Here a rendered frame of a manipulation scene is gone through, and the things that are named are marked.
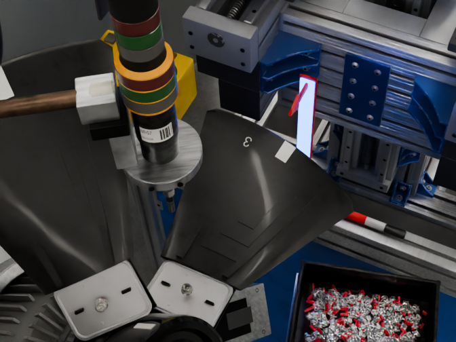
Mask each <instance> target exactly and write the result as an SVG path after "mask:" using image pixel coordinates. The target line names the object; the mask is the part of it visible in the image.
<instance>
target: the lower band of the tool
mask: <svg viewBox="0 0 456 342"><path fill-rule="evenodd" d="M164 42H165V41H164ZM165 47H166V51H167V55H166V59H165V60H164V62H163V63H162V65H160V66H159V67H157V68H156V69H154V70H152V71H149V72H144V73H137V72H133V71H129V70H127V69H126V68H125V67H124V66H123V65H122V64H121V63H120V61H119V52H118V49H117V51H116V53H115V56H114V64H115V68H116V69H117V71H118V72H119V73H120V74H121V75H123V76H124V77H126V78H128V79H131V80H135V81H146V80H150V79H155V78H156V77H159V76H160V75H162V74H164V73H165V72H166V71H167V70H168V69H169V68H170V66H171V64H172V61H173V52H172V49H171V47H170V46H169V45H168V43H166V42H165ZM173 76H174V75H173ZM173 76H172V77H173ZM171 79H172V78H171ZM169 82H170V81H169ZM169 82H168V83H169ZM168 83H167V84H168ZM167 84H166V85H167ZM164 86H165V85H164ZM164 86H162V87H164ZM162 87H160V88H158V89H156V90H159V89H161V88H162ZM125 88H126V87H125ZM174 88H175V87H174ZM127 89H128V88H127ZM129 90H130V89H129ZM156 90H152V91H148V92H153V91H156ZM131 91H133V92H138V91H134V90H131ZM172 92H173V91H172ZM172 92H171V93H172ZM140 93H145V92H140ZM171 93H170V94H171ZM170 94H169V95H170ZM169 95H168V96H169ZM168 96H166V97H165V98H167V97H168ZM177 97H178V96H177ZM177 97H176V99H177ZM165 98H163V99H165ZM163 99H161V100H163ZM128 100H130V99H128ZM161 100H158V101H156V102H159V101H161ZM131 101H132V100H131ZM133 102H134V101H133ZM156 102H150V103H141V102H135V103H139V104H152V103H156ZM175 102H176V100H175V101H174V103H175ZM174 103H173V104H174ZM173 104H172V105H173ZM172 105H171V106H170V107H172ZM170 107H168V108H167V109H165V110H163V111H161V112H159V113H154V114H142V113H137V112H134V111H132V110H131V109H129V108H128V107H127V108H128V109H129V110H130V111H131V112H133V113H135V114H138V115H145V116H150V115H158V114H160V113H163V112H165V111H167V110H168V109H169V108H170Z"/></svg>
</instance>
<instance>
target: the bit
mask: <svg viewBox="0 0 456 342"><path fill-rule="evenodd" d="M163 195H164V196H165V197H166V199H167V204H168V210H169V212H171V213H173V212H175V206H174V199H173V195H174V189H171V190H167V191H163Z"/></svg>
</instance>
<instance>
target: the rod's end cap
mask: <svg viewBox="0 0 456 342"><path fill-rule="evenodd" d="M115 88H116V86H115V82H114V83H112V80H108V81H99V82H94V83H90V86H89V87H88V93H89V94H91V95H92V97H96V96H105V95H109V94H113V91H115ZM115 93H116V92H115ZM116 94H117V93H116Z"/></svg>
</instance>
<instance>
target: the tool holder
mask: <svg viewBox="0 0 456 342"><path fill-rule="evenodd" d="M108 80H112V83H114V82H115V76H114V74H113V73H107V74H102V75H93V76H87V77H79V78H75V90H76V91H77V94H76V107H77V112H78V114H79V118H80V120H81V124H82V125H86V124H89V131H90V135H91V138H92V140H93V141H95V140H104V139H109V142H110V145H111V149H112V152H113V157H114V160H115V164H116V167H117V169H123V171H124V173H125V175H126V176H127V177H128V179H129V180H130V181H131V182H133V183H134V184H135V185H137V186H139V187H141V188H143V189H147V190H149V191H167V190H171V189H175V188H177V187H182V186H183V185H184V184H185V183H187V182H189V181H190V180H191V179H192V178H193V177H194V176H195V175H196V174H197V172H198V170H199V169H200V167H201V164H202V160H203V150H202V142H201V139H200V136H199V134H198V133H197V132H196V131H195V129H194V128H192V127H191V126H190V125H189V124H187V123H186V122H184V121H181V120H179V119H177V121H178V141H179V147H180V149H179V153H178V155H177V156H176V158H175V159H174V160H172V161H171V162H169V163H167V164H162V165H157V164H152V163H150V162H148V161H147V160H146V159H145V158H144V157H143V155H142V151H141V147H140V142H139V141H138V139H137V137H136V133H135V129H134V127H132V122H131V118H130V112H129V109H128V108H127V107H126V106H125V104H124V102H123V100H122V97H121V92H120V89H119V86H118V87H117V85H116V82H115V86H116V88H115V91H113V94H109V95H105V96H96V97H92V95H91V94H89V93H88V87H89V86H90V83H94V82H99V81H108ZM115 92H116V93H117V94H116V93H115Z"/></svg>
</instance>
